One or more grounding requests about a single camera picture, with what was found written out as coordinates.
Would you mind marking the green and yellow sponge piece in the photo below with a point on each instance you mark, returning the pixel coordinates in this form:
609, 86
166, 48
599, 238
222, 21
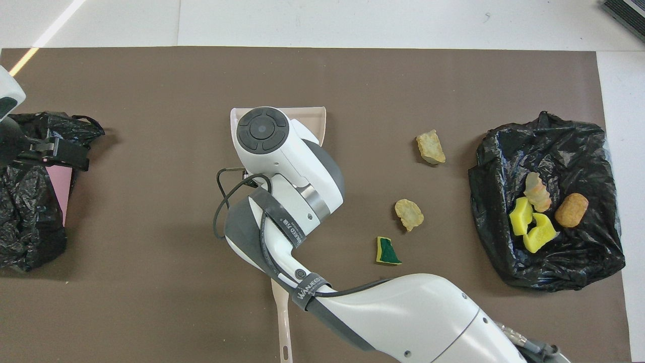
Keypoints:
388, 250

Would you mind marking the black bag over pink bin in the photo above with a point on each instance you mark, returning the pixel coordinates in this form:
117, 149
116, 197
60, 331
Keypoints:
25, 227

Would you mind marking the orange brown sponge chunk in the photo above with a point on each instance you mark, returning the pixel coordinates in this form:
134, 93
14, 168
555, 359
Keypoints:
572, 210

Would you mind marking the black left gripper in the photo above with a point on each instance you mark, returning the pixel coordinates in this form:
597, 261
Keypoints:
12, 143

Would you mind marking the notched bright yellow sponge piece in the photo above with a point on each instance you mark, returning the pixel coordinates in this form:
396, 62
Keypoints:
540, 234

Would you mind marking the brown table mat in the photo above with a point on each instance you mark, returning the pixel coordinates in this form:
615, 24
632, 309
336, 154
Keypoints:
151, 80

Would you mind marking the pink plastic bin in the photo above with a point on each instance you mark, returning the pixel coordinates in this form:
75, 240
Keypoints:
60, 191

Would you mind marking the dark ribbed floor object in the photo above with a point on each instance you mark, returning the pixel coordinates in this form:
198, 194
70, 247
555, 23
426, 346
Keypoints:
627, 14

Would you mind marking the rounded pale yellow sponge chunk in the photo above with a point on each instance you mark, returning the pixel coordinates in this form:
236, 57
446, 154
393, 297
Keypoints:
409, 214

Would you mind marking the black bag lined bin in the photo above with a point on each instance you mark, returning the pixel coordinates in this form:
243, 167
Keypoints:
554, 272

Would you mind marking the blocky pale yellow sponge chunk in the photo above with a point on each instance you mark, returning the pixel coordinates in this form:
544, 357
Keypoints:
431, 147

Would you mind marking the wedge bright yellow sponge piece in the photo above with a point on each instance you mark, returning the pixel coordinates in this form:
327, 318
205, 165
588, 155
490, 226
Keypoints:
521, 217

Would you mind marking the beige hand brush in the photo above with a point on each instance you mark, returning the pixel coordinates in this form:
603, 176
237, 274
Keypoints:
283, 327

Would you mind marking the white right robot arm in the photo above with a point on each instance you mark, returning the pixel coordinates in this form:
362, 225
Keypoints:
282, 166

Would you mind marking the beige plastic dustpan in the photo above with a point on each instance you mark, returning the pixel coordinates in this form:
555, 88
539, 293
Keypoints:
310, 126

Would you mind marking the grey beige sponge chunk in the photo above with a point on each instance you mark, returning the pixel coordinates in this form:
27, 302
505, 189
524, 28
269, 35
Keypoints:
537, 192

